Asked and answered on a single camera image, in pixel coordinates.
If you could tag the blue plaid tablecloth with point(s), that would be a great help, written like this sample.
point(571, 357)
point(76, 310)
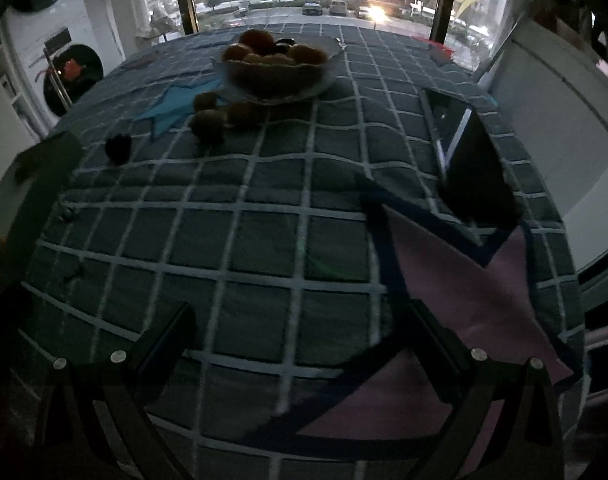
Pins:
point(264, 239)

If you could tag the blue star patch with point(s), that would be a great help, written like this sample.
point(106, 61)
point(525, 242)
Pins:
point(175, 106)

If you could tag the glass fruit bowl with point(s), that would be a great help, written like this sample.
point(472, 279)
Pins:
point(276, 84)

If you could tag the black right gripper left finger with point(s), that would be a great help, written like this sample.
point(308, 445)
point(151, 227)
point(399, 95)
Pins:
point(92, 421)

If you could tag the dark plum fruit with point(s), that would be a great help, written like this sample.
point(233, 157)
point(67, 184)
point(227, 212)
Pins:
point(118, 149)

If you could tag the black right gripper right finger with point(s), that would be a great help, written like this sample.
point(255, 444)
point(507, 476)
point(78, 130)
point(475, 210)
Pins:
point(510, 406)

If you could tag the orange in bowl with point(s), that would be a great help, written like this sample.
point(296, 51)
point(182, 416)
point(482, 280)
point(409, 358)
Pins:
point(260, 41)

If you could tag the white cabinet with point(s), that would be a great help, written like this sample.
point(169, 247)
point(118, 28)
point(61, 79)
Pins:
point(556, 99)

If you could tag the black tablet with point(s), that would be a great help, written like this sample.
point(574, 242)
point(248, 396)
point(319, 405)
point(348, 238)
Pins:
point(471, 177)

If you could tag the white washing machine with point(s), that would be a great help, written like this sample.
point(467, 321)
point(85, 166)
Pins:
point(57, 55)

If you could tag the green brown fruit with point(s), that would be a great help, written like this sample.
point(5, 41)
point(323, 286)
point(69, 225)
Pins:
point(209, 128)

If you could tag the brown fruit near bowl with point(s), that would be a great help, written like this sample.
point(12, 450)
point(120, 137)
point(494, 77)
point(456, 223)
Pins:
point(205, 101)

